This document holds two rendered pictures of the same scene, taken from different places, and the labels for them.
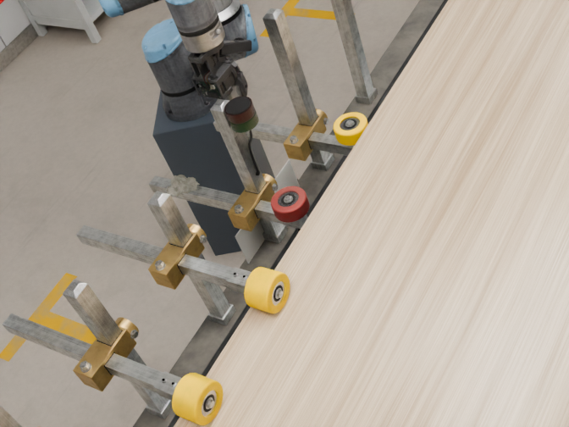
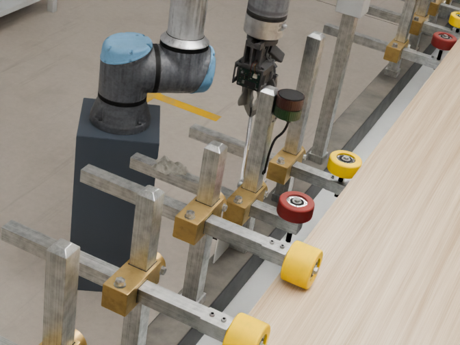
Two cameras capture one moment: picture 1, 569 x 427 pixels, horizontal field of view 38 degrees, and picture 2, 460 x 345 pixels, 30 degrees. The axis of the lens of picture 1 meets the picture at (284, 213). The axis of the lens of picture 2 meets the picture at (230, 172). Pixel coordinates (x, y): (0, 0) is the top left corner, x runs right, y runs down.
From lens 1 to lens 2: 0.81 m
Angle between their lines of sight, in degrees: 23
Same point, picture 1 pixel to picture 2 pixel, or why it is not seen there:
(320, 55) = (186, 140)
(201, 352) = (170, 330)
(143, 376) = (186, 307)
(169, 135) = (94, 141)
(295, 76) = (307, 100)
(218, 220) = (92, 250)
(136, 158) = not seen: outside the picture
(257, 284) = (302, 252)
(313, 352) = (349, 330)
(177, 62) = (135, 72)
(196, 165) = not seen: hidden behind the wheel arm
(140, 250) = not seen: hidden behind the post
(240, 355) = (271, 317)
